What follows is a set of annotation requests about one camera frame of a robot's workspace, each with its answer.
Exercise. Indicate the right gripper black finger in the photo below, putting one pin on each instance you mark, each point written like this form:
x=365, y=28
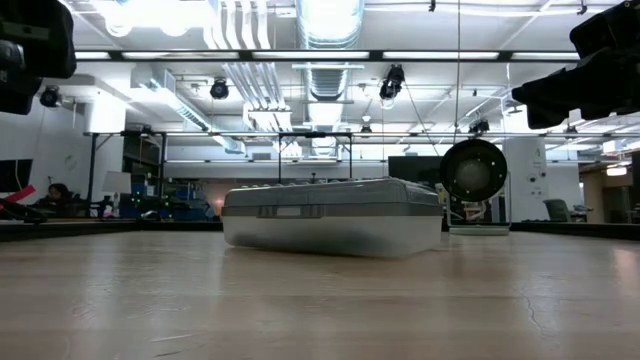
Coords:
x=555, y=87
x=542, y=115

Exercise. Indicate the clear plastic container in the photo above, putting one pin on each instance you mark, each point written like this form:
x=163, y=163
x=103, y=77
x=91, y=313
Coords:
x=330, y=235

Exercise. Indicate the black hanging spotlight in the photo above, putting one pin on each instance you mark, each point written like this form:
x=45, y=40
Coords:
x=219, y=90
x=50, y=96
x=392, y=82
x=479, y=126

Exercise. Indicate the grey office chair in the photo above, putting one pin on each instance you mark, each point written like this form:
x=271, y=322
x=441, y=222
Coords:
x=555, y=209

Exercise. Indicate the black monitor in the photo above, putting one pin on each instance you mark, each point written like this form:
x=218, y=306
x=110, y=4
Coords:
x=405, y=167
x=15, y=175

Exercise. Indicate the person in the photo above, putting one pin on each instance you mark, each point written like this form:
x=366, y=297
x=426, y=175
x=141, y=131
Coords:
x=59, y=192

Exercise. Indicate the white lampshade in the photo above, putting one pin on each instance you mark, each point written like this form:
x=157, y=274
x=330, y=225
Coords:
x=116, y=182

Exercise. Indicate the black background frame rig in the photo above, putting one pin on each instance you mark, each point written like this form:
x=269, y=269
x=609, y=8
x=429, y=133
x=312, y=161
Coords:
x=315, y=134
x=93, y=165

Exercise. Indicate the silver ceiling duct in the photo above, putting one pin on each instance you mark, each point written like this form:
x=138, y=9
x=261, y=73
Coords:
x=327, y=20

